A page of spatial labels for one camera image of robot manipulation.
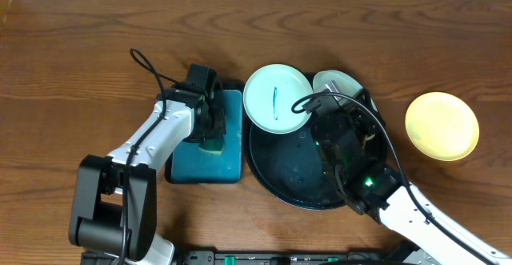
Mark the teal tray liner mat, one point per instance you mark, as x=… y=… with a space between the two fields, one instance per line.
x=232 y=161

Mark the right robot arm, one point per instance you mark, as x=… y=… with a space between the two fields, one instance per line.
x=369 y=186

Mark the green yellow sponge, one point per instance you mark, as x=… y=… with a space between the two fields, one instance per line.
x=212 y=146

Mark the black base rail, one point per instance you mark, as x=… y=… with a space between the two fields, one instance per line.
x=234 y=258

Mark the light blue plate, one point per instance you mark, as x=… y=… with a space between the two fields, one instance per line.
x=269 y=95

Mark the yellow plate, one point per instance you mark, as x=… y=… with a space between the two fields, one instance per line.
x=442 y=126

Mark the round black tray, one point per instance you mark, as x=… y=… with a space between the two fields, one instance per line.
x=289 y=166

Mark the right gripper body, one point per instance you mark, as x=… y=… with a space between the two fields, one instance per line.
x=362 y=124

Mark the light green plate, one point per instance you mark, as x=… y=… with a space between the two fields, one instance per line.
x=335 y=80

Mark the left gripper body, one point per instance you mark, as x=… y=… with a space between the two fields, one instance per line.
x=216 y=122

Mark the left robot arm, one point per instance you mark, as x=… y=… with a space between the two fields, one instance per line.
x=114 y=209

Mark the black rectangular tray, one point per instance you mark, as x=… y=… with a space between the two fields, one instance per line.
x=236 y=177

